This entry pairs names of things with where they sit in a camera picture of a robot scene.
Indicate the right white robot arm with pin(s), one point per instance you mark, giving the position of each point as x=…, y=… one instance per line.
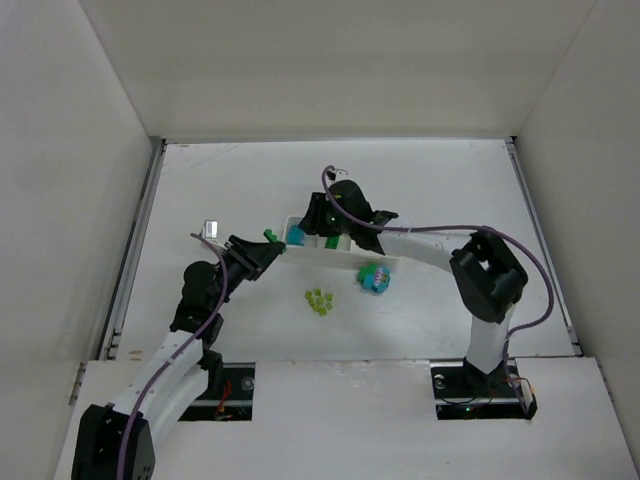
x=489, y=277

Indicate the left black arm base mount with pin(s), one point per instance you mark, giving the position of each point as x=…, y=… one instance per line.
x=230, y=401

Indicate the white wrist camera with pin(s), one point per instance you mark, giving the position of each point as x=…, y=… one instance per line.
x=209, y=232
x=336, y=174

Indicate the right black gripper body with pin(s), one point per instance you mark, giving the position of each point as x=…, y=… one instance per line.
x=316, y=214

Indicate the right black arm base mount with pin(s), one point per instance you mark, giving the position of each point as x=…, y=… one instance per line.
x=459, y=395

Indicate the white three-compartment tray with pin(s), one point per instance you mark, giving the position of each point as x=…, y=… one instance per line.
x=314, y=253

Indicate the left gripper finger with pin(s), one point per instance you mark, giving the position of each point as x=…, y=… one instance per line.
x=268, y=250
x=253, y=266

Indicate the small green cyan lego stack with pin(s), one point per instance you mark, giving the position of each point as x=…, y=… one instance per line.
x=374, y=278

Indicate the green long lego brick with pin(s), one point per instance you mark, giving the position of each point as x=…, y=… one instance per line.
x=270, y=236

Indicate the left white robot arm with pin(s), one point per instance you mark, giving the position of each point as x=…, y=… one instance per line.
x=118, y=440

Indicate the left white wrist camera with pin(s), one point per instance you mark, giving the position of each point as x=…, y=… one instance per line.
x=209, y=232

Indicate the cyan lego brick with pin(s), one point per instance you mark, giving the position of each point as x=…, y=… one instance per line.
x=295, y=236

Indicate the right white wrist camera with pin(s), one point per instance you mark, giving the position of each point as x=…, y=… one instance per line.
x=336, y=174

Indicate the lime small lego pile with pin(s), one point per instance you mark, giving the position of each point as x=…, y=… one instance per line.
x=319, y=301

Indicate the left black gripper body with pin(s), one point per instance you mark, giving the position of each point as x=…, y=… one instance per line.
x=245, y=256

